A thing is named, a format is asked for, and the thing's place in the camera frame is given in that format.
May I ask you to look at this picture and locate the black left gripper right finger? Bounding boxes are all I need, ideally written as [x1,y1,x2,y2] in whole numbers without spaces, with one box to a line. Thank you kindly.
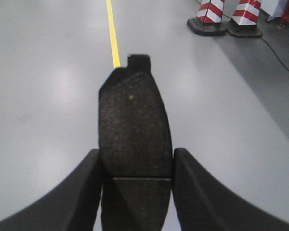
[172,148,289,231]

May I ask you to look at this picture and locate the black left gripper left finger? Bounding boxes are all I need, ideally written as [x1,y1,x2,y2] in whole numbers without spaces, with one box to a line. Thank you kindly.
[0,149,102,231]

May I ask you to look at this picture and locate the grey brake pad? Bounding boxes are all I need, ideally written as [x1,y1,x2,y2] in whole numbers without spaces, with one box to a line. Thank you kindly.
[98,54,172,231]

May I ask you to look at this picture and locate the left red white traffic cone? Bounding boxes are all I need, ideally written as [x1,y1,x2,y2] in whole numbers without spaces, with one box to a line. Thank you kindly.
[187,0,227,36]

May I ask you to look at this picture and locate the red white traffic cone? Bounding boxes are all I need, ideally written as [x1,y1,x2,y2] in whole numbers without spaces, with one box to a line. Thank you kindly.
[187,0,227,36]
[226,0,263,38]

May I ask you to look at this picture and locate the right red white traffic cone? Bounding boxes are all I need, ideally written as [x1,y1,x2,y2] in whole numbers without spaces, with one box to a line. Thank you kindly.
[226,0,263,38]

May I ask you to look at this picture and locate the black floor cable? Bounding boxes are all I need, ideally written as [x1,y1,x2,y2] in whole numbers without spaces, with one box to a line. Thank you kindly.
[260,36,289,80]

